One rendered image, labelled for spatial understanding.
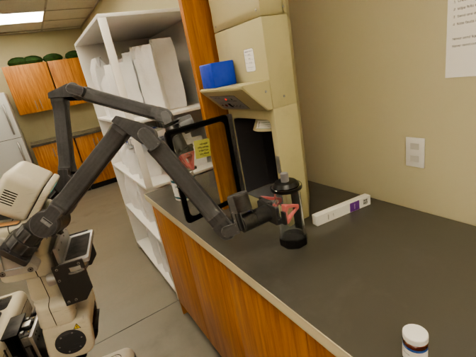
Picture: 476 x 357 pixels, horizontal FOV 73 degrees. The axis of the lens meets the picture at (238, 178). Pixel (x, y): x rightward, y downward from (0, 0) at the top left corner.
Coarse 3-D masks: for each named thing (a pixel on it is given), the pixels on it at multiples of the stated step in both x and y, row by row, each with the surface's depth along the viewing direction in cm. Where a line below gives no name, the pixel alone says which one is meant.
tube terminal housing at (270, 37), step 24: (240, 24) 114; (264, 24) 105; (288, 24) 114; (240, 48) 119; (264, 48) 107; (288, 48) 112; (240, 72) 123; (264, 72) 111; (288, 72) 114; (288, 96) 116; (288, 120) 118; (288, 144) 121; (288, 168) 123
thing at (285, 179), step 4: (284, 172) 109; (280, 176) 109; (284, 176) 108; (288, 176) 109; (276, 180) 112; (280, 180) 110; (284, 180) 108; (288, 180) 109; (292, 180) 109; (296, 180) 109; (276, 184) 108; (280, 184) 108; (284, 184) 107; (288, 184) 106; (292, 184) 107; (296, 184) 107; (276, 188) 108; (280, 188) 107; (284, 188) 106; (288, 188) 106
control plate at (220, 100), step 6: (210, 96) 130; (216, 96) 126; (222, 96) 122; (228, 96) 119; (234, 96) 116; (222, 102) 129; (228, 102) 125; (234, 102) 122; (240, 102) 118; (240, 108) 125; (246, 108) 122
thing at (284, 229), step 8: (272, 184) 113; (296, 192) 107; (280, 200) 108; (288, 200) 107; (296, 200) 108; (280, 208) 109; (288, 208) 108; (280, 216) 111; (296, 216) 109; (280, 224) 112; (288, 224) 110; (296, 224) 110; (304, 224) 113; (280, 232) 114; (288, 232) 112; (296, 232) 111; (304, 232) 113; (288, 240) 113; (296, 240) 112
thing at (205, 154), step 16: (208, 128) 134; (224, 128) 139; (176, 144) 126; (192, 144) 131; (208, 144) 136; (224, 144) 141; (192, 160) 132; (208, 160) 137; (224, 160) 142; (208, 176) 138; (224, 176) 143; (208, 192) 139; (224, 192) 145; (192, 208) 135
